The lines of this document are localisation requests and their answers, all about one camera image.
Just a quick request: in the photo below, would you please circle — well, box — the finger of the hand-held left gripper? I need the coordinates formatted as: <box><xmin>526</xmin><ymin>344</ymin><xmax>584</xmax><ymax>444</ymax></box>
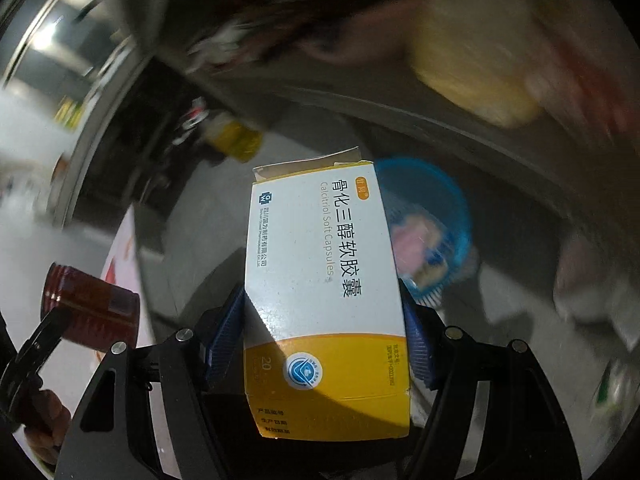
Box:
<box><xmin>12</xmin><ymin>306</ymin><xmax>72</xmax><ymax>379</ymax></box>

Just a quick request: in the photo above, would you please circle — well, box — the concrete kitchen counter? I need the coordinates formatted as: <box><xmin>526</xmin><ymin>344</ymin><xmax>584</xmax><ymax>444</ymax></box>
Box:
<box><xmin>107</xmin><ymin>0</ymin><xmax>640</xmax><ymax>361</ymax></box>

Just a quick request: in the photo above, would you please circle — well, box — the person's left hand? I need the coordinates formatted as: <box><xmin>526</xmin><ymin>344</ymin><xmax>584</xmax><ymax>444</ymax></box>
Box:
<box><xmin>23</xmin><ymin>388</ymin><xmax>72</xmax><ymax>462</ymax></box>

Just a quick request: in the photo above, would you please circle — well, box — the yellow bag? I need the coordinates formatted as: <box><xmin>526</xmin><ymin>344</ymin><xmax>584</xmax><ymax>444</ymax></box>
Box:
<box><xmin>409</xmin><ymin>7</ymin><xmax>545</xmax><ymax>129</ymax></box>

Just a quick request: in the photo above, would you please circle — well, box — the yellow oil bottle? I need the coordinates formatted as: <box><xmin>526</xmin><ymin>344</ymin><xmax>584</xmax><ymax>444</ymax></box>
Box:
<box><xmin>201</xmin><ymin>111</ymin><xmax>264</xmax><ymax>164</ymax></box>

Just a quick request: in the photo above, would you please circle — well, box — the dark red bottle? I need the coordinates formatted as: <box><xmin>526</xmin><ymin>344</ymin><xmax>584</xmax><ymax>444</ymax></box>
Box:
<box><xmin>41</xmin><ymin>262</ymin><xmax>141</xmax><ymax>353</ymax></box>

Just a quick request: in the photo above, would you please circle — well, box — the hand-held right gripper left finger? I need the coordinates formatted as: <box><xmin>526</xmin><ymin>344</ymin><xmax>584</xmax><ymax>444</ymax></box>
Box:
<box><xmin>54</xmin><ymin>282</ymin><xmax>246</xmax><ymax>480</ymax></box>

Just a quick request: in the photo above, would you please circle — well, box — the green white packet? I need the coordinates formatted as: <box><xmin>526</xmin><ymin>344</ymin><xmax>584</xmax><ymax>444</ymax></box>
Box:
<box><xmin>590</xmin><ymin>359</ymin><xmax>637</xmax><ymax>423</ymax></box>

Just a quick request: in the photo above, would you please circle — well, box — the white yellow medicine box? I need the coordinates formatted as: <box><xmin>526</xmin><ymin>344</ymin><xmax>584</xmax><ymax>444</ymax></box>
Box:
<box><xmin>243</xmin><ymin>146</ymin><xmax>413</xmax><ymax>441</ymax></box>

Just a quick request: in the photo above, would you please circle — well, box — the red snack bag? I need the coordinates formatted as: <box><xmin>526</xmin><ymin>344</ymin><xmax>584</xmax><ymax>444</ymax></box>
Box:
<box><xmin>392</xmin><ymin>214</ymin><xmax>442</xmax><ymax>276</ymax></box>

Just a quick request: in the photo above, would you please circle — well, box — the blue plastic basket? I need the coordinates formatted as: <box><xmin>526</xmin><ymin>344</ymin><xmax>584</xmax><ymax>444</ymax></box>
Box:
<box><xmin>375</xmin><ymin>156</ymin><xmax>474</xmax><ymax>307</ymax></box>

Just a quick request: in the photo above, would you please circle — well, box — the pink white plastic bag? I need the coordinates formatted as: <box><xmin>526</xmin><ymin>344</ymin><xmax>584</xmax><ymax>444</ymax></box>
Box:
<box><xmin>554</xmin><ymin>234</ymin><xmax>637</xmax><ymax>352</ymax></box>

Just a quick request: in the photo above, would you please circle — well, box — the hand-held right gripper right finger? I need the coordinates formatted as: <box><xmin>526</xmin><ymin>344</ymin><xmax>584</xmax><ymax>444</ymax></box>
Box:
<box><xmin>400</xmin><ymin>280</ymin><xmax>583</xmax><ymax>480</ymax></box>

